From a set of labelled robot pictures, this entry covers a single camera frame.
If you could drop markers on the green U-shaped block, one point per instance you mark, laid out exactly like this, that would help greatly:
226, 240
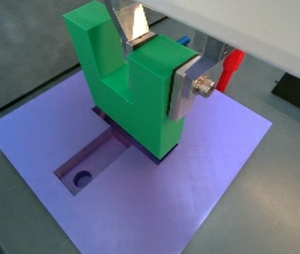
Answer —
130, 84

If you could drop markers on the red cylindrical peg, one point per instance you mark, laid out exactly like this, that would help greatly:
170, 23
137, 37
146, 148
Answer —
230, 66

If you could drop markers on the blue cylindrical peg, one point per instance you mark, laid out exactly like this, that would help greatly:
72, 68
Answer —
183, 41

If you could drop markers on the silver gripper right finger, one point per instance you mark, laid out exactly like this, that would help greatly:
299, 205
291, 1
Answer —
194, 79

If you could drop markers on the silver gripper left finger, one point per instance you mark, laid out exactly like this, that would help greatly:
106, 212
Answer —
130, 22

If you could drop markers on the purple board with cross slot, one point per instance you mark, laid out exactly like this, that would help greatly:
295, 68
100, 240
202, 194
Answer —
141, 207

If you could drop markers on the black angle bracket fixture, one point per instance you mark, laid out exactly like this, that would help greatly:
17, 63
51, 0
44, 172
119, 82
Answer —
286, 89

